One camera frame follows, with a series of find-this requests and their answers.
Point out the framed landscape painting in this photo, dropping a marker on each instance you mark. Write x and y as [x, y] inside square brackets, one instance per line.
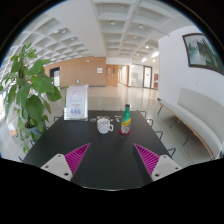
[201, 54]

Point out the small white stickers cluster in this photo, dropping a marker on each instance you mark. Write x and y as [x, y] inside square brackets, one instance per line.
[117, 117]

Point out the red round coaster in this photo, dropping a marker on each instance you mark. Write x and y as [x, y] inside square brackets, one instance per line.
[123, 133]

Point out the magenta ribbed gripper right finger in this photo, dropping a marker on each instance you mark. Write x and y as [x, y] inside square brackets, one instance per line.
[157, 166]

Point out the acrylic sign holder stand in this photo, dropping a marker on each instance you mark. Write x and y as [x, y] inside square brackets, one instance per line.
[76, 103]

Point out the white long bench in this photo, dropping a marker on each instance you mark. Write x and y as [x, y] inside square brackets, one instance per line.
[203, 116]

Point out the white polka dot mug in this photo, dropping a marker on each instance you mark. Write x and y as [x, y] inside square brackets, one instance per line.
[104, 126]

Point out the round sticker badge left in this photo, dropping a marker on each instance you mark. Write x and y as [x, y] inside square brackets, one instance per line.
[93, 119]

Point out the round sticker badge middle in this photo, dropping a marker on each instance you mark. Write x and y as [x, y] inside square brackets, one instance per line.
[99, 117]

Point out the green plastic water bottle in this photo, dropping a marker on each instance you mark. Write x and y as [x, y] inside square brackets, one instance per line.
[126, 120]

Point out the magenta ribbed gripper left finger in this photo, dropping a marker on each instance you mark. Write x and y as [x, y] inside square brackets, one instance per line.
[65, 166]

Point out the green leafy potted plant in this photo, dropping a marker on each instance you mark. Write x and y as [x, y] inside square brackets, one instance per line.
[28, 92]

